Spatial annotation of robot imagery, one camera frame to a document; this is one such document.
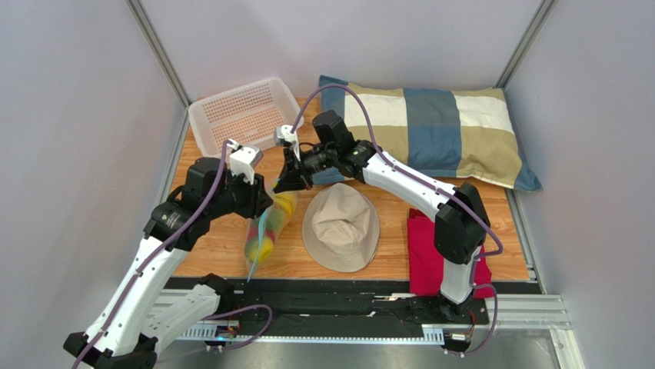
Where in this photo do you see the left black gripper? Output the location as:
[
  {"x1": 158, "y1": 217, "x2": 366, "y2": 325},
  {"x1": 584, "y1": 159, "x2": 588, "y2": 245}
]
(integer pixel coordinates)
[{"x1": 206, "y1": 166, "x2": 274, "y2": 221}]

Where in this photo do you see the clear zip top bag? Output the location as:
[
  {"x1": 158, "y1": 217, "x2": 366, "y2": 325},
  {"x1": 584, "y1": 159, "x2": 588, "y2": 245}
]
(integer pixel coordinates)
[{"x1": 245, "y1": 178, "x2": 298, "y2": 281}]

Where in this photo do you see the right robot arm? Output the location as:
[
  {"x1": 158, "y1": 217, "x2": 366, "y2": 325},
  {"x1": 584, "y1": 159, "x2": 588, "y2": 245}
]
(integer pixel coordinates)
[{"x1": 273, "y1": 111, "x2": 490, "y2": 315}]

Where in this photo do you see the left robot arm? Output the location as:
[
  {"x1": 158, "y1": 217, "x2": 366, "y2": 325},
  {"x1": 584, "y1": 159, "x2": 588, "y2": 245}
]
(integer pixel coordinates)
[{"x1": 64, "y1": 149, "x2": 273, "y2": 368}]

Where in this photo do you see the yellow fake fruit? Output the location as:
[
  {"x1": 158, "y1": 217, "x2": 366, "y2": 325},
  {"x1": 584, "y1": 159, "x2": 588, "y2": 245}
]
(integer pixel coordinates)
[{"x1": 244, "y1": 237, "x2": 274, "y2": 264}]

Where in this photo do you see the white plastic basket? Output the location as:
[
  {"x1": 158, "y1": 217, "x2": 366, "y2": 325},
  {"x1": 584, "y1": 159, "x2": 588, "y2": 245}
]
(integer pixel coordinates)
[{"x1": 188, "y1": 77, "x2": 300, "y2": 158}]

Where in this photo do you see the beige bucket hat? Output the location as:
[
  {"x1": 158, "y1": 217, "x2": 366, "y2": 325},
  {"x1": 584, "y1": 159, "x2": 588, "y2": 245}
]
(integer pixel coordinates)
[{"x1": 301, "y1": 183, "x2": 381, "y2": 273}]

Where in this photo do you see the red folded cloth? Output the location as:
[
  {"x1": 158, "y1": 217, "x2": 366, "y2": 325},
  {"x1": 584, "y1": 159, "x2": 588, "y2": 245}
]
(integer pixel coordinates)
[{"x1": 407, "y1": 208, "x2": 472, "y2": 297}]

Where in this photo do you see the plaid pillow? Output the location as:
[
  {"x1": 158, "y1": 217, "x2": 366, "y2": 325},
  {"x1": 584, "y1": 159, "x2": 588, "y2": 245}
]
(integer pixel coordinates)
[{"x1": 318, "y1": 75, "x2": 543, "y2": 192}]

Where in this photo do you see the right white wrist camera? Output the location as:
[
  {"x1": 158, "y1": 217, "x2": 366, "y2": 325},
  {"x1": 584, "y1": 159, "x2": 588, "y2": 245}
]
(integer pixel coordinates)
[{"x1": 273, "y1": 125, "x2": 299, "y2": 150}]

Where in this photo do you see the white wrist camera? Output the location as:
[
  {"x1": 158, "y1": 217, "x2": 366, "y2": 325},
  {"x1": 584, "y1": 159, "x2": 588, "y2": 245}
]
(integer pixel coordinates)
[
  {"x1": 228, "y1": 139, "x2": 264, "y2": 185},
  {"x1": 273, "y1": 125, "x2": 299, "y2": 150}
]

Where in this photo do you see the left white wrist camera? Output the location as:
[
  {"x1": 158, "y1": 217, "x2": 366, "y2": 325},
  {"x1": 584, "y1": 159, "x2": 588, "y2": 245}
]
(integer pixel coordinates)
[{"x1": 228, "y1": 139, "x2": 264, "y2": 185}]

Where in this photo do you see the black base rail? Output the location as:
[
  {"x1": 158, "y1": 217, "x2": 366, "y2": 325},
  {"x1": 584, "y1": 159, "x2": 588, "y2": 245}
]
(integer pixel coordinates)
[{"x1": 163, "y1": 276, "x2": 490, "y2": 341}]

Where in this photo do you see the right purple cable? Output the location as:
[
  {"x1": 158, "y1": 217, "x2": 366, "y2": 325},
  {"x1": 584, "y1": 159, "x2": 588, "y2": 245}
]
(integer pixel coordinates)
[{"x1": 291, "y1": 83, "x2": 505, "y2": 357}]

